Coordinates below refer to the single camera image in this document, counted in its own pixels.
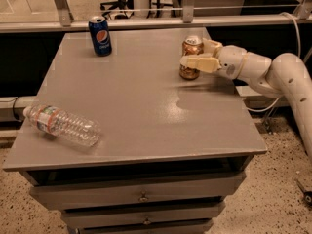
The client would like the grey floor pipe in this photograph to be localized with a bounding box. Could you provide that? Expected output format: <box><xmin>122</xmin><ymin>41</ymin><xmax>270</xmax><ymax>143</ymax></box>
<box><xmin>0</xmin><ymin>96</ymin><xmax>35</xmax><ymax>122</ymax></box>

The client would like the top grey drawer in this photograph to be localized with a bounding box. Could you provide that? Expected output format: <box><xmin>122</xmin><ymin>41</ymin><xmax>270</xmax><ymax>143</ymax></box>
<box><xmin>30</xmin><ymin>172</ymin><xmax>246</xmax><ymax>210</ymax></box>

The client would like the grey drawer cabinet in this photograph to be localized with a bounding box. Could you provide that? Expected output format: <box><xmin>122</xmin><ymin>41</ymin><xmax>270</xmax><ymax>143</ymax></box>
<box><xmin>2</xmin><ymin>27</ymin><xmax>268</xmax><ymax>234</ymax></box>

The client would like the white cable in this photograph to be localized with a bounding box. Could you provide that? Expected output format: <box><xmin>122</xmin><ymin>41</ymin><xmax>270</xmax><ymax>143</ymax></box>
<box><xmin>246</xmin><ymin>11</ymin><xmax>312</xmax><ymax>114</ymax></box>

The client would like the black caster wheel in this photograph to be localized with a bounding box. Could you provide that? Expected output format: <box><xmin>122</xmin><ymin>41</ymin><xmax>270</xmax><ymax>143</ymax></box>
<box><xmin>296</xmin><ymin>178</ymin><xmax>312</xmax><ymax>206</ymax></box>

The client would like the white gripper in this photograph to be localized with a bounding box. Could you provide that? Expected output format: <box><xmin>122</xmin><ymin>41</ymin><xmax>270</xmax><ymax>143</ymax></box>
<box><xmin>180</xmin><ymin>38</ymin><xmax>247</xmax><ymax>80</ymax></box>

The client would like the bottom grey drawer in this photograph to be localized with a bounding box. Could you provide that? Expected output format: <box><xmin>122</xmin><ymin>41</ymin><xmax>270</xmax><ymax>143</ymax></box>
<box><xmin>79</xmin><ymin>219</ymin><xmax>213</xmax><ymax>234</ymax></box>

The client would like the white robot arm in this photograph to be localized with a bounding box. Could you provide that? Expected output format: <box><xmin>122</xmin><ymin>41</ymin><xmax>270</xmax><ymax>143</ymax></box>
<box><xmin>180</xmin><ymin>39</ymin><xmax>312</xmax><ymax>161</ymax></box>

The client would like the black office chair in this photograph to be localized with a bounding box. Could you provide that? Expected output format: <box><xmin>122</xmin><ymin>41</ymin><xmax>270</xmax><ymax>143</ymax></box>
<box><xmin>99</xmin><ymin>0</ymin><xmax>134</xmax><ymax>20</ymax></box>

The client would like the blue Pepsi can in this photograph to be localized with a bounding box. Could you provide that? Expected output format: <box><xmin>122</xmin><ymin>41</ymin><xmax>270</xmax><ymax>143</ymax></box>
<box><xmin>89</xmin><ymin>16</ymin><xmax>112</xmax><ymax>56</ymax></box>

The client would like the clear plastic water bottle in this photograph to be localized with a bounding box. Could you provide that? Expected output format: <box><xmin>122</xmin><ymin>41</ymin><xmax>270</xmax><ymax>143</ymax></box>
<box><xmin>23</xmin><ymin>104</ymin><xmax>100</xmax><ymax>147</ymax></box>

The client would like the grey metal railing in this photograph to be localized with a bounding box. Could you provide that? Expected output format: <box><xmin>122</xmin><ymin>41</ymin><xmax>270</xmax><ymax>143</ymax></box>
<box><xmin>0</xmin><ymin>0</ymin><xmax>311</xmax><ymax>33</ymax></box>

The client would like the grey drawer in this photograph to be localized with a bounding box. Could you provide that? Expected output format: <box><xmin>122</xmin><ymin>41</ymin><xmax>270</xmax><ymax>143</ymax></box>
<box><xmin>30</xmin><ymin>172</ymin><xmax>246</xmax><ymax>210</ymax></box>
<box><xmin>61</xmin><ymin>201</ymin><xmax>225</xmax><ymax>228</ymax></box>
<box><xmin>79</xmin><ymin>219</ymin><xmax>213</xmax><ymax>234</ymax></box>

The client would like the middle grey drawer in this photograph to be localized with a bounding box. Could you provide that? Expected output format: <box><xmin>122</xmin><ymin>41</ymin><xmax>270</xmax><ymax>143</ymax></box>
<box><xmin>61</xmin><ymin>201</ymin><xmax>225</xmax><ymax>228</ymax></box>

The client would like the orange soda can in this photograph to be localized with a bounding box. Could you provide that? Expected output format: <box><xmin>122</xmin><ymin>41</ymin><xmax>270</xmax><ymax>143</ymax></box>
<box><xmin>179</xmin><ymin>35</ymin><xmax>204</xmax><ymax>80</ymax></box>

